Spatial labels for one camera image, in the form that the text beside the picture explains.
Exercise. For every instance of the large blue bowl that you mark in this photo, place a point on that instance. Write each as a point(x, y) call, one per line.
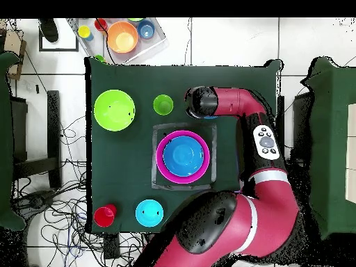
point(183, 155)

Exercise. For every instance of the large pink bowl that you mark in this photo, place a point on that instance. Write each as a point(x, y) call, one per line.
point(160, 161)

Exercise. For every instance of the medium blue ribbed bowl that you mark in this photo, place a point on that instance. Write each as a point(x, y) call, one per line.
point(210, 117)

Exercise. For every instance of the green cup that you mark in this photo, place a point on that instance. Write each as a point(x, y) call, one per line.
point(100, 58)
point(163, 105)

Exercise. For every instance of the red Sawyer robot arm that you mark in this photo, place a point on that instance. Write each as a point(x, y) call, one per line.
point(264, 211)

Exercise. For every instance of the small cyan bowl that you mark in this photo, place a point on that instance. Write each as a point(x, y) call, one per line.
point(149, 212)

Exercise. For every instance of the large green bowl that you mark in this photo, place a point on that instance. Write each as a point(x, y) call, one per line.
point(114, 110)

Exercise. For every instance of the dark green table cloth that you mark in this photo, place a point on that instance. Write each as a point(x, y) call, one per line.
point(139, 80)

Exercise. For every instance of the red cup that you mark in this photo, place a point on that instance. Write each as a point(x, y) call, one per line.
point(100, 25)
point(103, 217)

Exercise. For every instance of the black power strip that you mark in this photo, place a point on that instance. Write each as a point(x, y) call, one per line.
point(111, 246)

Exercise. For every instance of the blue cup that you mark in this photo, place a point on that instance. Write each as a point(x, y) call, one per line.
point(146, 30)

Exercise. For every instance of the large orange bowl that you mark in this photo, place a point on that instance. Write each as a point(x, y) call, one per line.
point(122, 37)

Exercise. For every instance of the clear plastic tray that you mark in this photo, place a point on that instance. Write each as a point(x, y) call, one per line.
point(96, 46)

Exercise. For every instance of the yellow cup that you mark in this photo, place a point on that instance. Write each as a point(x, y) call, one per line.
point(84, 32)

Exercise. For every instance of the black floor device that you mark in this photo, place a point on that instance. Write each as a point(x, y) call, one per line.
point(36, 200)

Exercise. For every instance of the green covered side table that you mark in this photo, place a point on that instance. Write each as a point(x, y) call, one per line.
point(5, 139)
point(331, 125)

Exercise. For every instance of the beige box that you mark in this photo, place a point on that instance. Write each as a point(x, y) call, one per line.
point(351, 153)

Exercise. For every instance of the person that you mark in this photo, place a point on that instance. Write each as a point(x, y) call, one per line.
point(48, 30)

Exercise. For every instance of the brown cardboard box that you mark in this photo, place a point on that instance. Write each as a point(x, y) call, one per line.
point(15, 47)

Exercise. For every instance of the black table leg frame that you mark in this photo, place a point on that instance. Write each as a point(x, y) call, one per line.
point(53, 125)
point(301, 125)

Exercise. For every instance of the black floor tape frame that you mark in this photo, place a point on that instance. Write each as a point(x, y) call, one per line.
point(58, 50)

